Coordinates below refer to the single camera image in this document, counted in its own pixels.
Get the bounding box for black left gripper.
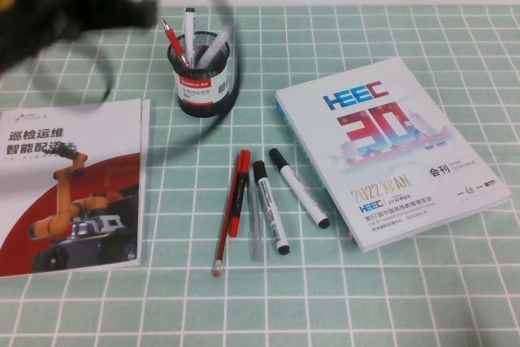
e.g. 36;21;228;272
101;0;160;33

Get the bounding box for red gel pen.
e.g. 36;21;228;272
161;18;190;68

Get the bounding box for white pen with black cap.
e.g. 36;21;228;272
182;7;197;68

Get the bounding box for white translucent capped pen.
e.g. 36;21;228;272
195;24;235;68

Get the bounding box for black mesh pen holder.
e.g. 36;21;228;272
167;29;232;117

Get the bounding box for clear grey pen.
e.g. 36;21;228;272
245;167;266;262

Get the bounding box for white brochure underneath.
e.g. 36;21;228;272
139;98;152;267

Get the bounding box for red and black marker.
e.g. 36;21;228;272
227;149;252;238

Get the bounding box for white marker with printed label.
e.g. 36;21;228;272
252;160;292;254

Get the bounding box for plain white marker black caps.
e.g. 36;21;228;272
268;148;331;230

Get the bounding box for red black pencil with eraser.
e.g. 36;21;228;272
211;150;245;278

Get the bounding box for white HEEC catalogue book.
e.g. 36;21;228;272
275;56;512;254

